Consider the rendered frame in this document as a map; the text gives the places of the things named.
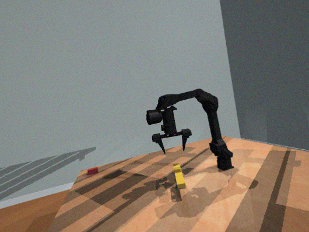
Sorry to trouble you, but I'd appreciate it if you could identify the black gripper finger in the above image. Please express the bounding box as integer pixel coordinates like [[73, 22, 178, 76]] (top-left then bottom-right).
[[182, 136, 189, 151], [156, 139, 166, 154]]

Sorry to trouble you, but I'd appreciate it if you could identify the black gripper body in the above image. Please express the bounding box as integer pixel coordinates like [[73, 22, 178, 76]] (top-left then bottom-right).
[[152, 120, 192, 142]]

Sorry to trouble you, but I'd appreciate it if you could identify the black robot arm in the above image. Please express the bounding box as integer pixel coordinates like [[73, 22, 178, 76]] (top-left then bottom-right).
[[146, 89, 234, 171]]

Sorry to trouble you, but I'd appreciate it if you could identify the small red block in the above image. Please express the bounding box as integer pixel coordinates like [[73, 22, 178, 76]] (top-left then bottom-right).
[[87, 167, 99, 175]]

